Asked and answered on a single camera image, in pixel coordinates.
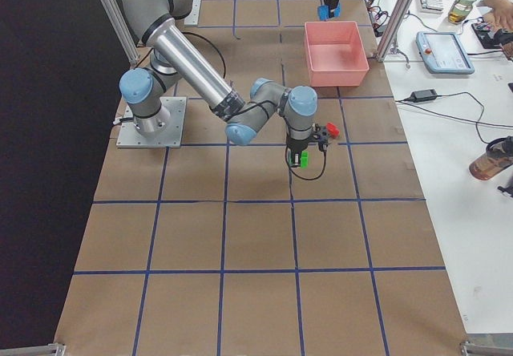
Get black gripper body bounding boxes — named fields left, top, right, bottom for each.
left=285, top=131, right=313, bottom=158

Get green toy block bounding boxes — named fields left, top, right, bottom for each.
left=296, top=151, right=309, bottom=168

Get blue toy block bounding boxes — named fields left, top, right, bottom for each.
left=317, top=3, right=341, bottom=21

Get pink plastic box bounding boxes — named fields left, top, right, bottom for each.
left=305, top=21, right=369, bottom=87

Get person hand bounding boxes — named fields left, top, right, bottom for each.
left=483, top=1, right=512, bottom=30

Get red toy block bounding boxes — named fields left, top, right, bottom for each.
left=325, top=123, right=340, bottom=139

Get teach pendant tablet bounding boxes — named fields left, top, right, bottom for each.
left=415, top=31, right=475, bottom=75

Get green yellow figurine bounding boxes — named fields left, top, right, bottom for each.
left=447, top=0, right=477, bottom=24

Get black power adapter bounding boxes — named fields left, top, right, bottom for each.
left=406, top=89, right=438, bottom=103

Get brown water bottle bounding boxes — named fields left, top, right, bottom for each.
left=469, top=136, right=512, bottom=180

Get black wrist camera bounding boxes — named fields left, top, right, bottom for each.
left=312, top=123, right=330, bottom=152

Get aluminium frame post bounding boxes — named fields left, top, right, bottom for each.
left=374, top=0, right=412, bottom=62

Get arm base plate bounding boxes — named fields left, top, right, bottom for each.
left=116, top=96, right=188, bottom=148
left=184, top=0, right=202, bottom=27

